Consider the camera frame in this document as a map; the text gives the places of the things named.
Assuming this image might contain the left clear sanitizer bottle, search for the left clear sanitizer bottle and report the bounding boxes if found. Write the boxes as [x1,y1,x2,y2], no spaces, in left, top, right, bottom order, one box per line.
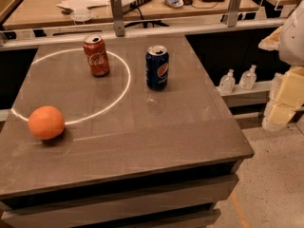
[218,69,236,94]

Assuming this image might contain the wooden drawer cabinet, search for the wooden drawer cabinet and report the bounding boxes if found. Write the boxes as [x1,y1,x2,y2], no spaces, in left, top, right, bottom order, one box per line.
[0,161,245,228]

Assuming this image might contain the white papers on desk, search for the white papers on desk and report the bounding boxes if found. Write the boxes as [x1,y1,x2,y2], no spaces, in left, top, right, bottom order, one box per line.
[57,0,109,10]

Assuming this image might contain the clear sanitizer bottle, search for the clear sanitizer bottle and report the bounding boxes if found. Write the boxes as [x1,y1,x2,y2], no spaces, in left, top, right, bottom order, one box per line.
[218,69,236,94]
[239,65,257,90]

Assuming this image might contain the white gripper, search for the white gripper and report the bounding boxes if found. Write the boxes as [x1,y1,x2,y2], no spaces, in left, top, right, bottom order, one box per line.
[262,66,304,131]

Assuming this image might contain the blue pepsi can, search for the blue pepsi can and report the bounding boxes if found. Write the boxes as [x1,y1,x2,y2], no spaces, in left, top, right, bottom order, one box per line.
[145,45,169,90]

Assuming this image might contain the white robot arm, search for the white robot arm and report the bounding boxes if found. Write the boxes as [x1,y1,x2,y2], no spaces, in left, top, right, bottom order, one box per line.
[258,1,304,131]

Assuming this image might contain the right clear sanitizer bottle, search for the right clear sanitizer bottle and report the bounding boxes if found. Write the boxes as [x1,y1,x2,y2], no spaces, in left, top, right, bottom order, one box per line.
[239,65,257,90]

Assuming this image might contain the right grey metal post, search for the right grey metal post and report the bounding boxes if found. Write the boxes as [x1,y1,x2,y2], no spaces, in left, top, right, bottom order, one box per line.
[225,0,241,28]

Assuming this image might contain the orange fruit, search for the orange fruit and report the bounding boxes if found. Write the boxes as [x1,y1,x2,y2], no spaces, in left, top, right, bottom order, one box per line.
[28,105,65,140]

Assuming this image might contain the red coca-cola can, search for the red coca-cola can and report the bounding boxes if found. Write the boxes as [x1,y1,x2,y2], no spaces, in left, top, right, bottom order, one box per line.
[84,34,110,77]

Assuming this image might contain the blue white face mask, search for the blue white face mask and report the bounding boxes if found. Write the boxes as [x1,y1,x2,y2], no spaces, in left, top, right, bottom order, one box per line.
[163,0,183,8]

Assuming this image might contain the grey metal post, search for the grey metal post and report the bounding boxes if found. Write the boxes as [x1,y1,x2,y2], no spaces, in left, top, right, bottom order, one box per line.
[225,0,241,28]
[110,0,125,37]

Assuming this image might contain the clear round plastic lid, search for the clear round plastic lid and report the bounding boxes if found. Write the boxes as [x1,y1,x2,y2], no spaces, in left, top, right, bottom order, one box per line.
[70,8,93,22]

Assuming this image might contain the left grey metal post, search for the left grey metal post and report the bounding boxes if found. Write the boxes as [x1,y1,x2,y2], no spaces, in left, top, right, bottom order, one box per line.
[110,0,125,37]

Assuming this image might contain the black cable on desk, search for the black cable on desk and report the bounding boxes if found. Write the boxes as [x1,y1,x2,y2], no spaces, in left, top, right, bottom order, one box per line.
[123,3,171,29]

